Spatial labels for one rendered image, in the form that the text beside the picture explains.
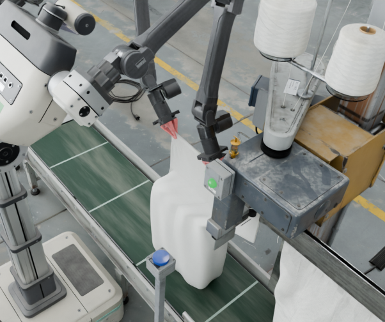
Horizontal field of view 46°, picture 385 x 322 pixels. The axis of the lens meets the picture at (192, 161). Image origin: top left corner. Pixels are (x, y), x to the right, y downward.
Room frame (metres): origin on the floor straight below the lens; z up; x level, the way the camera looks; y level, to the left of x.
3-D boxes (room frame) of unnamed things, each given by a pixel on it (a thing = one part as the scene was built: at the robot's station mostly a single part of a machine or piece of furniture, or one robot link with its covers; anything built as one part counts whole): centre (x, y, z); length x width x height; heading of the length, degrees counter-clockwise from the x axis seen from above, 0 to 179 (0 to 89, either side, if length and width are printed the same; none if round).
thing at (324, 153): (1.09, -0.34, 1.26); 0.22 x 0.05 x 0.16; 44
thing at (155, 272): (0.96, 0.08, 0.81); 0.08 x 0.08 x 0.06; 44
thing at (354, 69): (1.12, -0.42, 1.61); 0.15 x 0.14 x 0.17; 44
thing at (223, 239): (0.98, -0.11, 0.98); 0.09 x 0.05 x 0.05; 134
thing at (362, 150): (1.22, -0.48, 1.18); 0.34 x 0.25 x 0.31; 134
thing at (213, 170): (0.94, -0.08, 1.29); 0.08 x 0.05 x 0.09; 44
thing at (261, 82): (1.45, -0.24, 1.25); 0.10 x 0.08 x 0.12; 159
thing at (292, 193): (0.96, -0.26, 1.21); 0.30 x 0.25 x 0.30; 44
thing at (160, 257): (0.96, 0.08, 0.84); 0.06 x 0.06 x 0.02
